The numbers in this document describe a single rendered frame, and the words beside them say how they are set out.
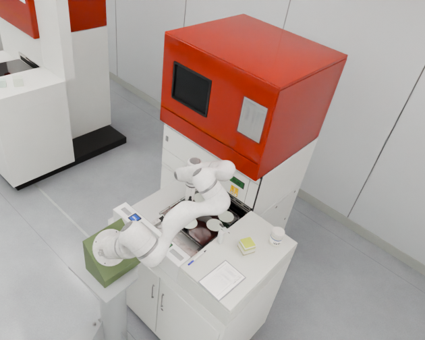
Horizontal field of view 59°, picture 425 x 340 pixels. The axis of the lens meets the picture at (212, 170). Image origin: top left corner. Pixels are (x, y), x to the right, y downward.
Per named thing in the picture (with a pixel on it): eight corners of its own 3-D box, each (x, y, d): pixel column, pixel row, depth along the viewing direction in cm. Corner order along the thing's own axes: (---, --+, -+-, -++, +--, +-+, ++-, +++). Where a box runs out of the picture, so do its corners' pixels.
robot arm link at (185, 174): (198, 183, 185) (174, 183, 212) (225, 176, 192) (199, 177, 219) (194, 166, 184) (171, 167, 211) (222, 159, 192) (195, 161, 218)
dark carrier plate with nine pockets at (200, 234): (200, 189, 254) (200, 188, 254) (239, 217, 239) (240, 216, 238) (162, 213, 232) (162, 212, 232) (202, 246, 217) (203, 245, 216)
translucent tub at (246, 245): (247, 243, 214) (250, 235, 209) (254, 253, 209) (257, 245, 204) (236, 247, 211) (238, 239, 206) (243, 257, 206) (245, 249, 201)
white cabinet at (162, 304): (172, 250, 323) (179, 178, 272) (262, 328, 279) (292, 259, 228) (110, 296, 283) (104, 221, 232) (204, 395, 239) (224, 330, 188)
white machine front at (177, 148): (164, 162, 283) (166, 117, 258) (249, 224, 246) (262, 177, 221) (160, 164, 281) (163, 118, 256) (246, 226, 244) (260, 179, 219)
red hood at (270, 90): (229, 90, 300) (243, 13, 263) (318, 137, 263) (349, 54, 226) (158, 120, 252) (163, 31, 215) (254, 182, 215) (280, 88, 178)
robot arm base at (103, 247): (100, 272, 192) (116, 273, 178) (86, 238, 191) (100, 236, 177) (131, 256, 204) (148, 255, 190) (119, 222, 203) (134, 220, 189)
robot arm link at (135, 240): (125, 264, 182) (150, 264, 163) (100, 237, 176) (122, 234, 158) (142, 245, 189) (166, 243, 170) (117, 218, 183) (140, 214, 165)
